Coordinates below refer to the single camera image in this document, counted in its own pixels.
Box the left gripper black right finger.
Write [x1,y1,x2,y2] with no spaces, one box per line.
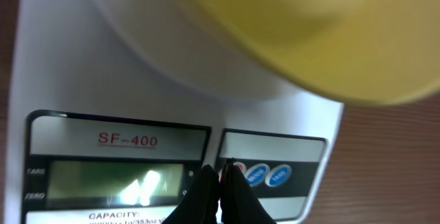
[220,159,276,224]

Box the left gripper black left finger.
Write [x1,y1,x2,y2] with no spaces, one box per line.
[162,165,220,224]

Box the white digital kitchen scale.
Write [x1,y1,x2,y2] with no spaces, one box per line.
[3,0,343,223]

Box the yellow plastic bowl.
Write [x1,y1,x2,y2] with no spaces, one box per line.
[175,0,439,106]

